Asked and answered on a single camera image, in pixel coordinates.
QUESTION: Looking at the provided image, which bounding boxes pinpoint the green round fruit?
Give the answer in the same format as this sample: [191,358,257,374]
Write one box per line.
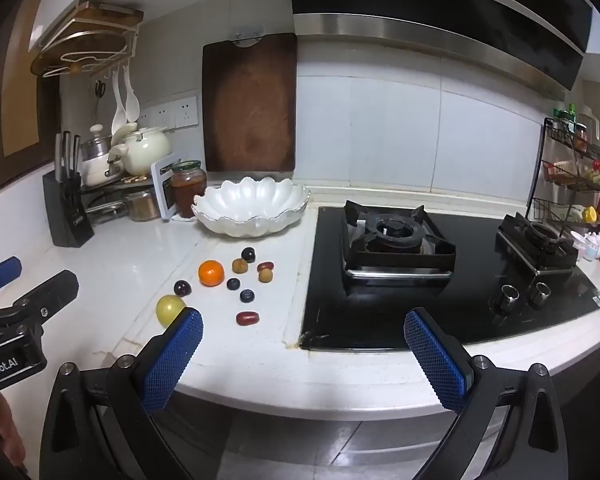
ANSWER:
[156,295,186,328]

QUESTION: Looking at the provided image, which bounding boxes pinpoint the dark grape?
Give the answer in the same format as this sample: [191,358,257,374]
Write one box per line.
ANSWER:
[173,280,192,297]

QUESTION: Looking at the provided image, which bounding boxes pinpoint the orange tangerine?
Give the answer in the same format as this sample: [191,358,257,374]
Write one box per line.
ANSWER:
[198,260,225,287]

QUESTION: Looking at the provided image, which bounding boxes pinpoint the red oblong tomato front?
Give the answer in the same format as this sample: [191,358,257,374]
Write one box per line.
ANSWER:
[236,311,260,326]

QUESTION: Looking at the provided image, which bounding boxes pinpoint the red oblong tomato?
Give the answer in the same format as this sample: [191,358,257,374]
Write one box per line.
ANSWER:
[236,311,260,326]
[257,261,274,272]

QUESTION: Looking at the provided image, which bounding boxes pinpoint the blueberry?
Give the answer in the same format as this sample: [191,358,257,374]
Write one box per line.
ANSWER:
[239,289,256,304]
[226,278,240,290]

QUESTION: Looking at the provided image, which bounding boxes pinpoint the brown longan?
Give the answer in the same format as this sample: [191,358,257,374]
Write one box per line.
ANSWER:
[259,269,273,283]
[232,258,249,274]

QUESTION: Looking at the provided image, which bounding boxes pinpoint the blueberry front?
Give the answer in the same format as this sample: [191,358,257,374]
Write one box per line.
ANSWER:
[239,289,256,304]

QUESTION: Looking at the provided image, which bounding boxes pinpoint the dark plum back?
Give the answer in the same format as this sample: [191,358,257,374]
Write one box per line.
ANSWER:
[242,247,256,263]

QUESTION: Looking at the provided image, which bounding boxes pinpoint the red oblong tomato back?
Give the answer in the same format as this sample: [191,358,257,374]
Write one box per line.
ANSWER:
[257,261,274,272]

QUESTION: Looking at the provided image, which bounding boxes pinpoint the person's left hand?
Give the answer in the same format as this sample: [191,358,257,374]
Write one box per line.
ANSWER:
[0,393,26,468]

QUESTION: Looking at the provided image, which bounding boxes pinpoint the black knife block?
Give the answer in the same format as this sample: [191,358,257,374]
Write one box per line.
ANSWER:
[42,130,94,248]

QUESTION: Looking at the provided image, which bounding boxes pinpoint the steel container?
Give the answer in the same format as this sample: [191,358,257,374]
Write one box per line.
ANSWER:
[123,190,160,222]

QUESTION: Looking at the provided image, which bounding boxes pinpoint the small steel pot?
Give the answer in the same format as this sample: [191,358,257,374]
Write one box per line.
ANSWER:
[80,124,124,188]

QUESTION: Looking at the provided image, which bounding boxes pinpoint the black gas stove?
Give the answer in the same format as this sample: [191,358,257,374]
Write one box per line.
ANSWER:
[299,202,600,351]

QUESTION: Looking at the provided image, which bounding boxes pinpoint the cream ceramic teapot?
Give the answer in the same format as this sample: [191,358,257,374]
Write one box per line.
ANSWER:
[108,124,172,177]

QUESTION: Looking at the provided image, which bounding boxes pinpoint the right burner grate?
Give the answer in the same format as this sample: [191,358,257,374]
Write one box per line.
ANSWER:
[498,214,579,276]

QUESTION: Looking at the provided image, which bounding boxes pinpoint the burner grate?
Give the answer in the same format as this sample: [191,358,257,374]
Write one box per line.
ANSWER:
[341,200,456,281]
[498,214,579,276]

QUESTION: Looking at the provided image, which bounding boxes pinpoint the glass jar green lid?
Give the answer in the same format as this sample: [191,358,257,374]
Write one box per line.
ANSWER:
[171,160,207,218]

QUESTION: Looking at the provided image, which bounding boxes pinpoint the white hanging spoons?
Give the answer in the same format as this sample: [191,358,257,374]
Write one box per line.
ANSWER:
[110,64,140,134]

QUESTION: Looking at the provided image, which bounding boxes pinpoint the white scalloped bowl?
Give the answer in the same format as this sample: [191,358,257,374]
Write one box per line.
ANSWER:
[192,177,311,238]

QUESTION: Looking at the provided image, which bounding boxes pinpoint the left burner grate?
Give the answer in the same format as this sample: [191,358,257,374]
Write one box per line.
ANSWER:
[341,200,456,281]

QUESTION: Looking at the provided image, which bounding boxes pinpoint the black spice rack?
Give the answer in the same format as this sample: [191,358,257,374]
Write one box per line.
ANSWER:
[526,103,600,237]

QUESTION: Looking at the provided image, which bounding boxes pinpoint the brown wooden cutting board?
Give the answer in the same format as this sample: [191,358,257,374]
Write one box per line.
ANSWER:
[201,32,298,172]

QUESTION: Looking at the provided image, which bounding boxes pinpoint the range hood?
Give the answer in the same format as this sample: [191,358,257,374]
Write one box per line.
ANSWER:
[291,0,593,99]

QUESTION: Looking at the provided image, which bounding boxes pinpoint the white rack frame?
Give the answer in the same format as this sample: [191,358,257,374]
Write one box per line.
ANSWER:
[150,151,182,221]

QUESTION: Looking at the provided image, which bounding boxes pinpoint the white wall sockets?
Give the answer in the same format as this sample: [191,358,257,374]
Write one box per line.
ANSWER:
[138,96,199,130]

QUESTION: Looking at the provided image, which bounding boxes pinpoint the wall rack with boards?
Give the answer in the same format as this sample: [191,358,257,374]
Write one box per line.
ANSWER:
[31,1,144,78]

